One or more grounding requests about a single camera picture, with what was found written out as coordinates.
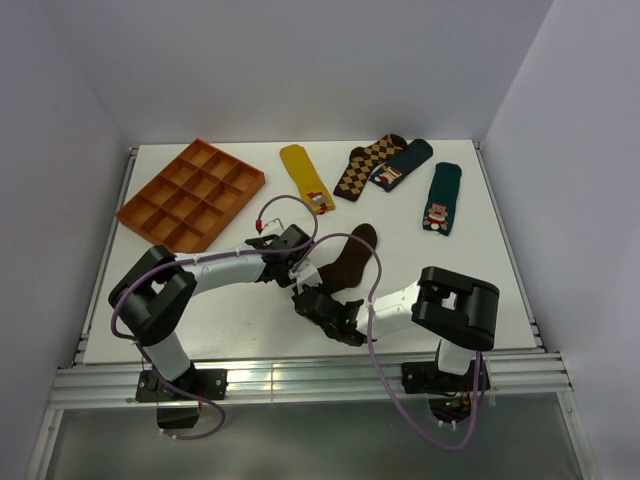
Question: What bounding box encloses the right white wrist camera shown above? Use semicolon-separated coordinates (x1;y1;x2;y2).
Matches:
289;262;322;290

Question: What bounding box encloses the aluminium frame rail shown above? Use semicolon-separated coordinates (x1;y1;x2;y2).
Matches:
46;352;573;410

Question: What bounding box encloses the brown striped-cuff sock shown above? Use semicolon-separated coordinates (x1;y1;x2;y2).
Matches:
318;223;378;295

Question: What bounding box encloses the yellow cartoon sock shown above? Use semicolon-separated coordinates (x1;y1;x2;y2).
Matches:
279;144;335;215

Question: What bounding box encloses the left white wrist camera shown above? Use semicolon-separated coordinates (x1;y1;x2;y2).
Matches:
256;218;285;237

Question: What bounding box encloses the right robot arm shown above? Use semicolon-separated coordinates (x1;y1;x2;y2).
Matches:
292;266;500;390

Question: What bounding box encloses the brown argyle sock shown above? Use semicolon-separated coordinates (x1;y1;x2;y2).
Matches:
333;134;408;202

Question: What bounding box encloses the orange compartment tray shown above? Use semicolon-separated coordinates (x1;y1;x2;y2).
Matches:
116;139;265;253

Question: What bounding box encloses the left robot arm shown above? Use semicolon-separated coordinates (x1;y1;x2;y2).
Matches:
108;224;312;399

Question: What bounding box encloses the dark green cartoon sock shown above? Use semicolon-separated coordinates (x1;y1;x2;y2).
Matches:
422;162;462;236

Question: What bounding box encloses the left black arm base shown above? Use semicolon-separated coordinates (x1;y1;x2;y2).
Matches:
134;369;227;430

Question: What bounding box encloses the navy blue cartoon sock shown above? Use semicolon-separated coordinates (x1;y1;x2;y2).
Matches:
369;139;434;192

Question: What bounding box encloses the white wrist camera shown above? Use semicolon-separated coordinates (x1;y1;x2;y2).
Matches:
289;262;322;290
256;218;285;237

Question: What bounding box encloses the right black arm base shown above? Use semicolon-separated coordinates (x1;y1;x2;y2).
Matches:
401;360;490;427

